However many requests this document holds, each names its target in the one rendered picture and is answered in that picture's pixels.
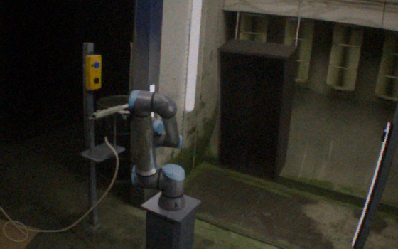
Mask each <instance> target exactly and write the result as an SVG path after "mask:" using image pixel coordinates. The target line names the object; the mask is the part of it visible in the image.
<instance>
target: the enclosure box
mask: <svg viewBox="0 0 398 249"><path fill-rule="evenodd" d="M297 48H298V46H287V45H285V44H277V43H265V42H261V41H246V40H237V38H236V39H234V38H233V39H232V40H231V41H229V42H226V43H225V44H223V45H221V46H220V47H218V48H217V166H219V167H222V168H226V169H229V170H233V171H238V172H240V173H243V174H248V175H250V176H255V177H257V178H261V179H268V180H271V181H276V180H277V179H278V177H279V175H280V173H281V170H282V168H283V166H284V164H285V161H286V156H287V149H288V143H289V130H290V124H291V111H292V105H293V98H294V85H295V79H296V77H295V73H296V61H297V54H298V53H297Z"/></svg>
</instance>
